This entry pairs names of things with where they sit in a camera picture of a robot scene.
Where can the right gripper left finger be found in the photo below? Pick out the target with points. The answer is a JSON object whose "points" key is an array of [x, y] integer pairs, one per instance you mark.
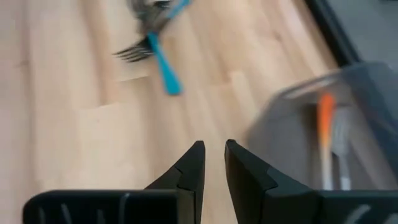
{"points": [[174, 202]]}

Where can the grey translucent plastic bin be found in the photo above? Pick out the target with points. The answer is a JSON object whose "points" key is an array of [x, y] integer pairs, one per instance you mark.
{"points": [[289, 140]]}

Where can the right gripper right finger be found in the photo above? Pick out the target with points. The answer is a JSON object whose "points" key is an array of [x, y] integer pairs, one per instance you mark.
{"points": [[264, 199]]}

